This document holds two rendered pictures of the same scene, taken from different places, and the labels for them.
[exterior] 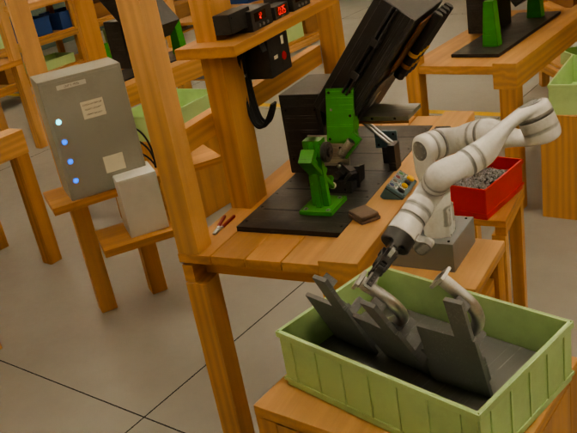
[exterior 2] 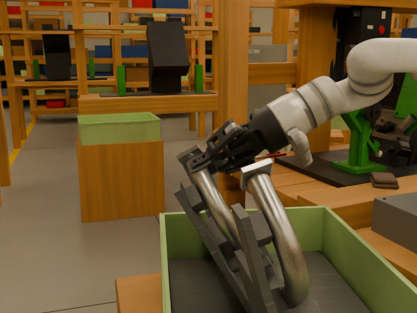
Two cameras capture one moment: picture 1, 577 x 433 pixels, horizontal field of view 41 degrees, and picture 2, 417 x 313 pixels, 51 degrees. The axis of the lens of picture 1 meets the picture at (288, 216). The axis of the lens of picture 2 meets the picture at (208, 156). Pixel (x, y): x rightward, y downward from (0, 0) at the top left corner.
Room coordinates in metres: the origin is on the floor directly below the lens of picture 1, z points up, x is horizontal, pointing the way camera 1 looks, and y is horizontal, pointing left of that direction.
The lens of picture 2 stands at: (0.98, -0.56, 1.34)
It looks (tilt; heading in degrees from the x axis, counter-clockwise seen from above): 14 degrees down; 34
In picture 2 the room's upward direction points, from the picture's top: straight up
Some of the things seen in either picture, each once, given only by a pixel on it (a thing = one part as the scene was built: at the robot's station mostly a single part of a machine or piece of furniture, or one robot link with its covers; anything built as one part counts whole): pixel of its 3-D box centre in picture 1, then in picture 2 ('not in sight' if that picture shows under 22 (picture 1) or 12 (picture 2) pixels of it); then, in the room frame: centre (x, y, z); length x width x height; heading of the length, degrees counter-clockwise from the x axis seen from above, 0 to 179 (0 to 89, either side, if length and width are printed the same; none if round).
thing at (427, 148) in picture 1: (431, 159); not in sight; (2.16, -0.46, 1.19); 0.09 x 0.09 x 0.17; 29
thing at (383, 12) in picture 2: (266, 54); (365, 26); (2.96, -0.03, 1.42); 0.17 x 0.12 x 0.15; 150
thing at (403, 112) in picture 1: (367, 113); not in sight; (2.97, -0.39, 1.11); 0.39 x 0.16 x 0.03; 60
